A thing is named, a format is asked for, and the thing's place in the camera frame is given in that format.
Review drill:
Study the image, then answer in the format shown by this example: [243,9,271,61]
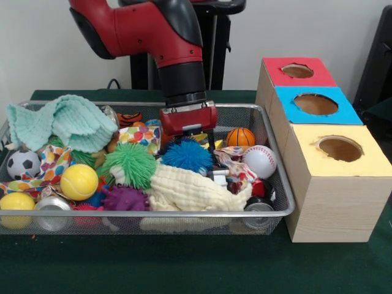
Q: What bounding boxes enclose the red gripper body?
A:
[159,100,218,137]

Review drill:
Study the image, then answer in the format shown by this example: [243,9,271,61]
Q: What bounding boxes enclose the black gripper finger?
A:
[207,128,217,154]

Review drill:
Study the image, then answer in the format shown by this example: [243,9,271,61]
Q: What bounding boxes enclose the mint green cloth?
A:
[5,94,119,154]

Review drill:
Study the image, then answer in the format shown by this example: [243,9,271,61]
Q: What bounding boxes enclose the silver mesh bin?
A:
[0,100,296,236]

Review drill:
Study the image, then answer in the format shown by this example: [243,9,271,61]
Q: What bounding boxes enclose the wooden box with three holes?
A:
[255,56,392,243]

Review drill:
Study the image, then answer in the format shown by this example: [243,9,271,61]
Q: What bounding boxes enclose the orange basketball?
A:
[225,127,255,147]

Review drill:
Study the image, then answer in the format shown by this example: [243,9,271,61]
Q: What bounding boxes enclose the blue spiky ball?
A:
[161,139,214,172]

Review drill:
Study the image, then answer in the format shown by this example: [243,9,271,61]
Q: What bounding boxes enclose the white baseball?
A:
[241,145,277,180]

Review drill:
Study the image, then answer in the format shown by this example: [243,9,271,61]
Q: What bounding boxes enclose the cream cloth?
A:
[146,164,254,212]

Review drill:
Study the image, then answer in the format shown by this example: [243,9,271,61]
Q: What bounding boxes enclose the green spiky ball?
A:
[102,142,157,186]

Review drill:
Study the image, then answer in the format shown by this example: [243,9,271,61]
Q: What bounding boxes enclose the purple spiky toy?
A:
[100,186,151,212]

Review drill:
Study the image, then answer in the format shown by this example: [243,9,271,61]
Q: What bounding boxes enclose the dark green table cloth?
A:
[0,88,392,294]

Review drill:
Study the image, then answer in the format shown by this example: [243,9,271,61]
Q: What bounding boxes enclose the yellow tennis ball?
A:
[60,164,99,202]

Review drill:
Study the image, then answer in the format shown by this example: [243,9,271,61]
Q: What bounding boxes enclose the black and white soccer ball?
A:
[6,149,42,181]

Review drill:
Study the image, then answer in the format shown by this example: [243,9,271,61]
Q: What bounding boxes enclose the green covered side table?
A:
[363,97,392,123]

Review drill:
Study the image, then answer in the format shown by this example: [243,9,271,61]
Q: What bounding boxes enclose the black upright panel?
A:
[352,4,392,141]

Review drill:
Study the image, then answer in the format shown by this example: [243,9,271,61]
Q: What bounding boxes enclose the smooth yellow ball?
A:
[0,192,36,230]

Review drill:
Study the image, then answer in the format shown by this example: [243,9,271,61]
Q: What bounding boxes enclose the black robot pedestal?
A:
[118,0,247,91]

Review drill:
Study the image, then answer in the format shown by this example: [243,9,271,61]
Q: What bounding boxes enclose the black cable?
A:
[107,78,132,90]

